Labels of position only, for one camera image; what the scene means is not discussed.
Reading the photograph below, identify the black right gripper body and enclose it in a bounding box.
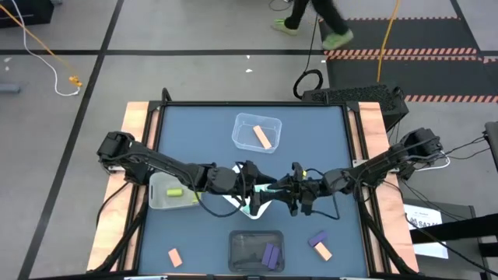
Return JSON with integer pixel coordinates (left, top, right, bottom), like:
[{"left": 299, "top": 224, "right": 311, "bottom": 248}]
[{"left": 289, "top": 174, "right": 326, "bottom": 217}]

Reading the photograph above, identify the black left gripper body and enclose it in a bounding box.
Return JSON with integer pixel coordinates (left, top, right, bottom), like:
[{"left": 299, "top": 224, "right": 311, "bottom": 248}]
[{"left": 234, "top": 173, "right": 261, "bottom": 208}]

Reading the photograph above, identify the purple rectangular block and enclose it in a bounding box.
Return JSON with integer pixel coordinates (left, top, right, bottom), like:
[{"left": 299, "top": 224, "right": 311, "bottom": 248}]
[
  {"left": 261, "top": 243, "right": 275, "bottom": 267},
  {"left": 268, "top": 246, "right": 282, "bottom": 271},
  {"left": 308, "top": 230, "right": 328, "bottom": 247}
]

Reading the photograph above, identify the dark smoked plastic bin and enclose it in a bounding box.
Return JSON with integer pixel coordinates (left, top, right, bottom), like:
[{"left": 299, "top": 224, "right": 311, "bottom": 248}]
[{"left": 227, "top": 229, "right": 286, "bottom": 273}]

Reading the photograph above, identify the clear plastic bin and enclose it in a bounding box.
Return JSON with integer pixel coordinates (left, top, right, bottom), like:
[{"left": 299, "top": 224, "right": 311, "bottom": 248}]
[{"left": 231, "top": 112, "right": 282, "bottom": 154}]

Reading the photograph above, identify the translucent grey-white plastic bin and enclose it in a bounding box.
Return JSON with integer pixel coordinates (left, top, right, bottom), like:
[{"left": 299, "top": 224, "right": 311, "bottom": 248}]
[{"left": 148, "top": 171, "right": 203, "bottom": 211}]

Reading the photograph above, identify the wooden side board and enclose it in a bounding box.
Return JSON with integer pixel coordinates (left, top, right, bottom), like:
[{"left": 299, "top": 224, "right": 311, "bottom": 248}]
[
  {"left": 347, "top": 101, "right": 420, "bottom": 273},
  {"left": 87, "top": 101, "right": 161, "bottom": 273}
]

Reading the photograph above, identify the black perforated computer case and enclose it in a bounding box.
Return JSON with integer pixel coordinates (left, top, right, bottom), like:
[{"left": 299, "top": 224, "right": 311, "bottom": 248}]
[{"left": 301, "top": 84, "right": 409, "bottom": 131}]

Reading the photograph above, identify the white printed paper sheet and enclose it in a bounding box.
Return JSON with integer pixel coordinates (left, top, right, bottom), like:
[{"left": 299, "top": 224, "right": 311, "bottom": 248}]
[{"left": 403, "top": 204, "right": 449, "bottom": 260}]

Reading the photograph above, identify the black striped-edge floor mat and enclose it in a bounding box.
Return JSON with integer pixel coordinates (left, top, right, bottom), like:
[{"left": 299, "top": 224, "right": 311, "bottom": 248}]
[{"left": 318, "top": 16, "right": 498, "bottom": 104}]

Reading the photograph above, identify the black metal beam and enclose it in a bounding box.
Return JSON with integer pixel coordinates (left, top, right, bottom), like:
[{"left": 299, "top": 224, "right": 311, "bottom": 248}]
[{"left": 410, "top": 212, "right": 498, "bottom": 244}]

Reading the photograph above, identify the person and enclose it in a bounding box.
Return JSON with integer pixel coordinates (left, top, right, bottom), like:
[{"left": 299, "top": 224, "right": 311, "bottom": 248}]
[{"left": 271, "top": 0, "right": 355, "bottom": 51}]

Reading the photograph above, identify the black box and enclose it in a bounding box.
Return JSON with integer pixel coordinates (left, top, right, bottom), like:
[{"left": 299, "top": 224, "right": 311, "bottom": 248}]
[{"left": 0, "top": 0, "right": 54, "bottom": 28}]

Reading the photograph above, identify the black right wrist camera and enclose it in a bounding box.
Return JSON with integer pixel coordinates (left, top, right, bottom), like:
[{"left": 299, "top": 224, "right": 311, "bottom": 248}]
[{"left": 291, "top": 162, "right": 307, "bottom": 182}]

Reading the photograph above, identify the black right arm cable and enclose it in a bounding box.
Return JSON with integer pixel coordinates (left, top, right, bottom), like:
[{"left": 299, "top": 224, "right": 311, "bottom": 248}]
[{"left": 310, "top": 192, "right": 342, "bottom": 221}]

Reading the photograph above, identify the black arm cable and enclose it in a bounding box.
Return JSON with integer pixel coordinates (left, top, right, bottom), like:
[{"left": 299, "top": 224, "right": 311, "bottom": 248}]
[
  {"left": 310, "top": 192, "right": 342, "bottom": 221},
  {"left": 192, "top": 170, "right": 245, "bottom": 219}
]

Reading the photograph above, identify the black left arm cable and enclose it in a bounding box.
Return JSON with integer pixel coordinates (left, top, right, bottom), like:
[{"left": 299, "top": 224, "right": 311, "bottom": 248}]
[{"left": 192, "top": 170, "right": 245, "bottom": 219}]

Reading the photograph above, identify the black table frame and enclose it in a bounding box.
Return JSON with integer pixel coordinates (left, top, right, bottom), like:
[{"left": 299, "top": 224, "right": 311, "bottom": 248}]
[{"left": 87, "top": 88, "right": 421, "bottom": 280}]

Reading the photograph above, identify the black floor cable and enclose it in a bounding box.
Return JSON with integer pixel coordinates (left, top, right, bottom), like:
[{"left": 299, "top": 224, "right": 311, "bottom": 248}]
[{"left": 292, "top": 15, "right": 324, "bottom": 100}]

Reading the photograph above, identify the yellow floor cable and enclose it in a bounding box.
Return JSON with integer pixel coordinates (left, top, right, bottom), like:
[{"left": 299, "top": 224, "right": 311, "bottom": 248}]
[{"left": 376, "top": 0, "right": 402, "bottom": 83}]

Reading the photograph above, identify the white floor cable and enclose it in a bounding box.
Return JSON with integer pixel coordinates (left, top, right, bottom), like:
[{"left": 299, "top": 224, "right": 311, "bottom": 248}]
[{"left": 10, "top": 0, "right": 82, "bottom": 97}]

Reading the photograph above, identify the orange floor cable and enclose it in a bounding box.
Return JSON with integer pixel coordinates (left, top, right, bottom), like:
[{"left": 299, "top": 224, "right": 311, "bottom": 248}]
[{"left": 0, "top": 3, "right": 83, "bottom": 88}]

